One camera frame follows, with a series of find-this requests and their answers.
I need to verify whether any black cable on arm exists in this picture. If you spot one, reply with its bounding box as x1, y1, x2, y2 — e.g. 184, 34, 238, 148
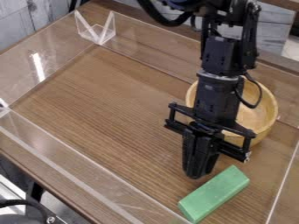
135, 0, 196, 28

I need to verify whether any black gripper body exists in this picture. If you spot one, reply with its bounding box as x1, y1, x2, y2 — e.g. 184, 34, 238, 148
164, 73, 258, 162

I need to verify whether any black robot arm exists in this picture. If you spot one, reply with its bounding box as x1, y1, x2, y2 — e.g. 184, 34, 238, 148
166, 0, 261, 179

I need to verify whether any clear acrylic corner bracket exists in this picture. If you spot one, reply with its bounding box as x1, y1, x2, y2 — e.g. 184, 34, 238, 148
74, 10, 116, 46

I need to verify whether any black cable lower left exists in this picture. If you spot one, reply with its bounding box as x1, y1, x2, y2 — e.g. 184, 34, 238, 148
0, 199, 51, 224

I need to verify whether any green rectangular block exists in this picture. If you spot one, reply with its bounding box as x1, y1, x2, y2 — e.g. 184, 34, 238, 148
178, 165, 250, 224

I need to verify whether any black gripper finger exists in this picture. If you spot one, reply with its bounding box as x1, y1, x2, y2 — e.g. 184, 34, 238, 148
182, 122, 207, 179
203, 136, 220, 175

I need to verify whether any clear acrylic tray wall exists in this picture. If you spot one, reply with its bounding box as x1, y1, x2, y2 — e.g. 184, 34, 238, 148
0, 105, 191, 224

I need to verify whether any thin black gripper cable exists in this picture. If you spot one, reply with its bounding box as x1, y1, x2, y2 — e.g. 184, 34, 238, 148
233, 71, 265, 109

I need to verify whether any brown wooden bowl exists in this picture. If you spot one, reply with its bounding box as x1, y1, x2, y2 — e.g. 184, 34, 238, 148
186, 79, 278, 147

